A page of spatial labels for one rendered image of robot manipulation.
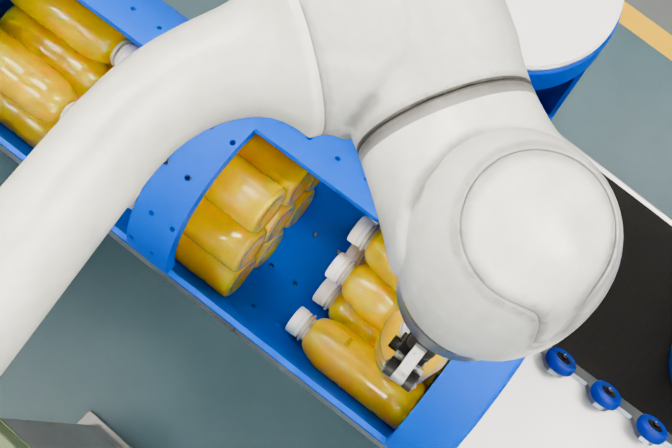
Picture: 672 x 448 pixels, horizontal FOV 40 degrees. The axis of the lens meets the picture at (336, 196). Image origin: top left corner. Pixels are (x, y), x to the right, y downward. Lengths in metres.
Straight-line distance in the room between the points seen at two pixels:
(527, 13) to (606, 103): 1.16
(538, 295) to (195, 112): 0.20
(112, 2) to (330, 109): 0.74
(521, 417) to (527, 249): 0.97
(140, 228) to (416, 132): 0.72
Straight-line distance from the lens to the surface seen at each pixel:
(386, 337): 0.87
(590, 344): 2.20
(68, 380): 2.34
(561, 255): 0.40
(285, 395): 2.26
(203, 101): 0.48
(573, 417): 1.38
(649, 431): 1.35
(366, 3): 0.47
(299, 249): 1.33
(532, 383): 1.36
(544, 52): 1.37
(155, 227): 1.12
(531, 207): 0.40
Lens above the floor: 2.26
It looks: 75 degrees down
